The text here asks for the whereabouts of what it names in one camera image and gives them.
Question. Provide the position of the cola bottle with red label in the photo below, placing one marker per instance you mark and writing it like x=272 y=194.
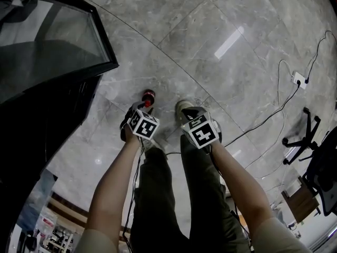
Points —
x=149 y=96

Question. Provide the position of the person's right forearm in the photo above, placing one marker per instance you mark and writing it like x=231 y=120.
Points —
x=242 y=183

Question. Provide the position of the white red plastic bag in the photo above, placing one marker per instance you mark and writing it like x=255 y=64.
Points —
x=47 y=224

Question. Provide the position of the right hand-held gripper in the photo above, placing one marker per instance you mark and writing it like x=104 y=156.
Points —
x=202 y=136

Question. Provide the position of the person's dark green trousers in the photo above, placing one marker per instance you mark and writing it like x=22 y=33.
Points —
x=158 y=207

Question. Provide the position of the brown wooden box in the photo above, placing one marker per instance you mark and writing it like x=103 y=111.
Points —
x=300 y=205

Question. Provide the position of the person's right beige shoe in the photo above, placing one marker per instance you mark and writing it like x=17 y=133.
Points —
x=181 y=108

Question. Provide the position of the black office chair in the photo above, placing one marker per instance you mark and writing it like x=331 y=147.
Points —
x=323 y=167

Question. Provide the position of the white power strip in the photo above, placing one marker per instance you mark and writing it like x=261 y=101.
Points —
x=300 y=80

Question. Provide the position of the person's left forearm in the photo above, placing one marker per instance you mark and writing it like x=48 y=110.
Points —
x=113 y=180

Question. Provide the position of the black mini fridge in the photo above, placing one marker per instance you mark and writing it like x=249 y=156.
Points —
x=39 y=115

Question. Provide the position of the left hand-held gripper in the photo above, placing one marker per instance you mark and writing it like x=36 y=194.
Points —
x=143 y=126

